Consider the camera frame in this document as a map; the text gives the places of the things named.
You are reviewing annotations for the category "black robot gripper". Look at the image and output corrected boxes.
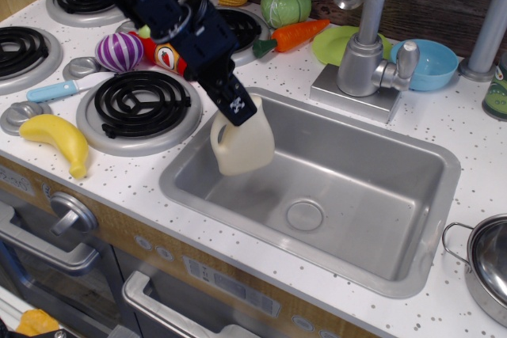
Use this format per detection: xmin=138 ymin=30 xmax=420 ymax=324
xmin=130 ymin=0 xmax=257 ymax=127

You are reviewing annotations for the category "cream detergent bottle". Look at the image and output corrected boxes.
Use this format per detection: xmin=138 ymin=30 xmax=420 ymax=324
xmin=210 ymin=95 xmax=275 ymax=176

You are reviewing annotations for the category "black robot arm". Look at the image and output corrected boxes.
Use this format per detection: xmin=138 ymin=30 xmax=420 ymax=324
xmin=106 ymin=0 xmax=257 ymax=126

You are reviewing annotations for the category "silver sink basin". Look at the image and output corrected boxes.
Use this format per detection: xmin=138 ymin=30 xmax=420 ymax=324
xmin=159 ymin=88 xmax=461 ymax=298

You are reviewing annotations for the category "back right black burner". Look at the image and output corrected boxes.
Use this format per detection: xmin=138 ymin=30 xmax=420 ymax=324
xmin=217 ymin=6 xmax=270 ymax=66

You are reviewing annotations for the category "black burner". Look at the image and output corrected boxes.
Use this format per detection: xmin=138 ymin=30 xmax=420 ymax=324
xmin=45 ymin=0 xmax=126 ymax=28
xmin=217 ymin=6 xmax=270 ymax=66
xmin=76 ymin=70 xmax=202 ymax=157
xmin=1 ymin=26 xmax=63 ymax=96

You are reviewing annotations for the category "red ketchup bottle toy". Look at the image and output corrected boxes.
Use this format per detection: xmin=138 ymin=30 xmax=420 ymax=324
xmin=129 ymin=31 xmax=195 ymax=82

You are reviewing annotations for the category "orange toy carrot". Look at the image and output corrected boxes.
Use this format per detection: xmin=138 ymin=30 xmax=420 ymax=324
xmin=253 ymin=19 xmax=330 ymax=59

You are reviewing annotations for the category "front right black burner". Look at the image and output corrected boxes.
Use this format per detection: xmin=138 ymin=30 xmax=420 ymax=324
xmin=76 ymin=70 xmax=202 ymax=157

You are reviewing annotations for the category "small green toy fruit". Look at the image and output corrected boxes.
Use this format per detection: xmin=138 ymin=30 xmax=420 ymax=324
xmin=138 ymin=25 xmax=151 ymax=39

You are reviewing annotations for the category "green toy cabbage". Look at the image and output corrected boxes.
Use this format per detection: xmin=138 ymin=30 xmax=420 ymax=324
xmin=261 ymin=0 xmax=312 ymax=29

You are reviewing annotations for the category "purple striped toy onion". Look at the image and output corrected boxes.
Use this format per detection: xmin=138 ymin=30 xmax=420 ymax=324
xmin=95 ymin=32 xmax=144 ymax=73

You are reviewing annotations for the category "silver stove knob centre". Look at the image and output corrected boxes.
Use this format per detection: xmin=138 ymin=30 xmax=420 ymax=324
xmin=115 ymin=21 xmax=137 ymax=33

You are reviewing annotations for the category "silver stove knob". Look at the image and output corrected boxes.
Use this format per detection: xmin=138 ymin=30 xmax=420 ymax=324
xmin=63 ymin=56 xmax=107 ymax=81
xmin=1 ymin=101 xmax=52 ymax=136
xmin=115 ymin=21 xmax=137 ymax=33

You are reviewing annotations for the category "green plastic plate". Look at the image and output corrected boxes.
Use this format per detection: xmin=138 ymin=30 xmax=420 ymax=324
xmin=311 ymin=25 xmax=393 ymax=66

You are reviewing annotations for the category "silver toy faucet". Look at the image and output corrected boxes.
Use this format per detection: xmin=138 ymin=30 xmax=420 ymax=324
xmin=310 ymin=0 xmax=420 ymax=123

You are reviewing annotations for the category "silver stove knob middle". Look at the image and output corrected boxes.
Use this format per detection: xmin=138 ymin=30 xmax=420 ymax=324
xmin=63 ymin=56 xmax=107 ymax=81

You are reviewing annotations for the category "back left black burner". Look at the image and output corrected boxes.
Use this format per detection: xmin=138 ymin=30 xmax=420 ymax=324
xmin=45 ymin=0 xmax=126 ymax=28

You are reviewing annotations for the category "yellow toy banana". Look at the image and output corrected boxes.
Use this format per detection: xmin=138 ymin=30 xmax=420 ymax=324
xmin=19 ymin=114 xmax=89 ymax=179

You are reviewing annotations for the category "front left black burner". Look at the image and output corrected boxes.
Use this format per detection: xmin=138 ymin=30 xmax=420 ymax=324
xmin=1 ymin=26 xmax=63 ymax=96

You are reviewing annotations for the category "silver oven dial knob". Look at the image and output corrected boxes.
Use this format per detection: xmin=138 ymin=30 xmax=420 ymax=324
xmin=50 ymin=192 xmax=98 ymax=236

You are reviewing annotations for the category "silver stove knob front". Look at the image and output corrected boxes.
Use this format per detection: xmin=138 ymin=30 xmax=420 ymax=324
xmin=1 ymin=101 xmax=52 ymax=136

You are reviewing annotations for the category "blue plastic bowl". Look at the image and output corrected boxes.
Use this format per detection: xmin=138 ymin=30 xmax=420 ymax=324
xmin=409 ymin=39 xmax=459 ymax=92

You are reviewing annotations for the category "green label toy can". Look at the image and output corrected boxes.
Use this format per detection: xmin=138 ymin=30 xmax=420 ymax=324
xmin=482 ymin=63 xmax=507 ymax=121

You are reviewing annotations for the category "yellow object on floor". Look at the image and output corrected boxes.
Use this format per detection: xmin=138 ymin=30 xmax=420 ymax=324
xmin=15 ymin=309 xmax=60 ymax=337

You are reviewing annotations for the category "blue handled toy knife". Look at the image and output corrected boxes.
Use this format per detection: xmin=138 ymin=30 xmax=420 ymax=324
xmin=26 ymin=72 xmax=115 ymax=103

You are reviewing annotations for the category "silver dishwasher door handle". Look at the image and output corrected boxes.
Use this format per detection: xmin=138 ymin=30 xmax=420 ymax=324
xmin=122 ymin=271 xmax=257 ymax=338

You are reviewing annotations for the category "silver oven door handle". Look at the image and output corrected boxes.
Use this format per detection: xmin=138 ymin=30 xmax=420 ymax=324
xmin=1 ymin=202 xmax=100 ymax=275

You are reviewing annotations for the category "grey vertical post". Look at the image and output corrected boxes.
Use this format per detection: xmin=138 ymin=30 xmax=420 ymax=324
xmin=458 ymin=0 xmax=506 ymax=82

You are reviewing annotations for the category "steel pot with handle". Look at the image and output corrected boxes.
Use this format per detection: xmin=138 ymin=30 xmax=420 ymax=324
xmin=441 ymin=214 xmax=506 ymax=326

